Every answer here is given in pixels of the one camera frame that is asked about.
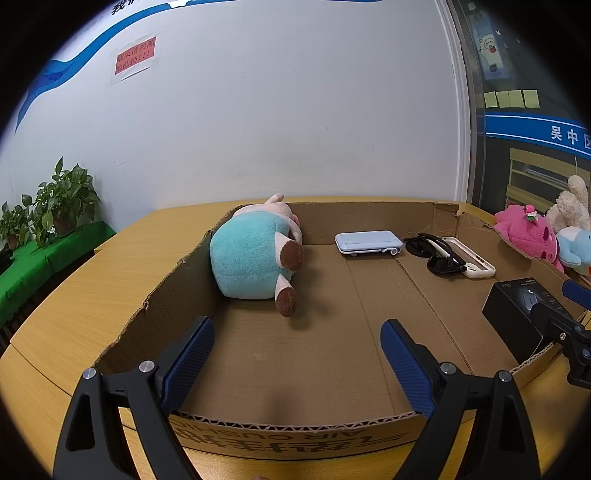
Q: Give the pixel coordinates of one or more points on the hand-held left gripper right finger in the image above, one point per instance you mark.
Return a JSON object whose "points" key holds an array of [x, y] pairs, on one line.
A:
{"points": [[406, 369]]}

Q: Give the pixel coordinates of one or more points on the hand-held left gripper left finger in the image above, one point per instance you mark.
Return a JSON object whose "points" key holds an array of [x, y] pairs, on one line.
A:
{"points": [[189, 364]]}

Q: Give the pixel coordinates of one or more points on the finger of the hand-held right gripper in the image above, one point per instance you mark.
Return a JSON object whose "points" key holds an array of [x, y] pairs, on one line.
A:
{"points": [[561, 327], [577, 289]]}

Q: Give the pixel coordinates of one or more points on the small black box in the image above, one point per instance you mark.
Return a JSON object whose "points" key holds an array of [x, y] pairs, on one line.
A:
{"points": [[508, 318]]}

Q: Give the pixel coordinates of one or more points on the brown cardboard box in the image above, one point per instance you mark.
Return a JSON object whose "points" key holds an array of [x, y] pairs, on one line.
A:
{"points": [[332, 332]]}

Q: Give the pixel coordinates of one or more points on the black sunglasses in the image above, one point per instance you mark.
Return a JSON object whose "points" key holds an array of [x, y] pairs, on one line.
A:
{"points": [[441, 267]]}

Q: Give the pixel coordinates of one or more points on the white plastic device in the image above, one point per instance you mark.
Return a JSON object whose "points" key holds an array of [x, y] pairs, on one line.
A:
{"points": [[367, 242]]}

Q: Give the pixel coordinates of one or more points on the wooden desktop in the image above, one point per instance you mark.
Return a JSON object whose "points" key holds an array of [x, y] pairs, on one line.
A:
{"points": [[92, 286]]}

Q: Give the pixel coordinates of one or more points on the blue and white dog plush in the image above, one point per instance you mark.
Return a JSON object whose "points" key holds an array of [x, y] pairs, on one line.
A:
{"points": [[577, 249]]}

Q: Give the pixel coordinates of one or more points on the pink plush toy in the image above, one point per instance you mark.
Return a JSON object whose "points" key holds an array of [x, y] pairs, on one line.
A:
{"points": [[528, 235]]}

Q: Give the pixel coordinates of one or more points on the cream plush toy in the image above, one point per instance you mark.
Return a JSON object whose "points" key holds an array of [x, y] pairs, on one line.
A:
{"points": [[572, 205]]}

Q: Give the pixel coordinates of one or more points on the white phone case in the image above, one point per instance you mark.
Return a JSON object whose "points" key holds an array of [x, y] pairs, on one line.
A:
{"points": [[480, 270]]}

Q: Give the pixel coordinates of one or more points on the wooden shelf behind glass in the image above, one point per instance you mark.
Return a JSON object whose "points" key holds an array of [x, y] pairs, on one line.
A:
{"points": [[535, 177]]}

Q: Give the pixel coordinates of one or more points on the teal and pink pig plush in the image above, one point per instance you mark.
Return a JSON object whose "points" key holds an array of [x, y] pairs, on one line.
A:
{"points": [[249, 258]]}

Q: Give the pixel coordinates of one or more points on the blue window banner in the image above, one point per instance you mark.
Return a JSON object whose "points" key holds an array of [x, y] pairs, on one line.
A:
{"points": [[521, 127]]}

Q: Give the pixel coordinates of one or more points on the green covered side table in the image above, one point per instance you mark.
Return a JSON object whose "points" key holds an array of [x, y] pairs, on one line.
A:
{"points": [[41, 263]]}

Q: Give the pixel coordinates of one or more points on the yellow sticky note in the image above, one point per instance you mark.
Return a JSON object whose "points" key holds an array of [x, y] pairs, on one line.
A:
{"points": [[531, 98], [516, 98], [490, 99], [503, 98]]}

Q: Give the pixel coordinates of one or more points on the large potted green plant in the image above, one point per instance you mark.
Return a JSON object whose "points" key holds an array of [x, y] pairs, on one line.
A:
{"points": [[64, 198]]}

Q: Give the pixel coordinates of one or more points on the small potted green plant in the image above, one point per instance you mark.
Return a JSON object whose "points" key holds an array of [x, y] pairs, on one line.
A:
{"points": [[11, 226]]}

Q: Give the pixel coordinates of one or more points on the blue hanging cartoon card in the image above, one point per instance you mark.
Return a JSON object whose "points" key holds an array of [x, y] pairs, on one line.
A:
{"points": [[491, 48]]}

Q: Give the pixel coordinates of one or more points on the red paper wall notice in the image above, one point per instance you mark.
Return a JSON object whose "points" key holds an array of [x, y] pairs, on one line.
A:
{"points": [[135, 59]]}

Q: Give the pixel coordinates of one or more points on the blue wave wall decal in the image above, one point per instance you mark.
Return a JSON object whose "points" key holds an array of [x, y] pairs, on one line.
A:
{"points": [[87, 48]]}

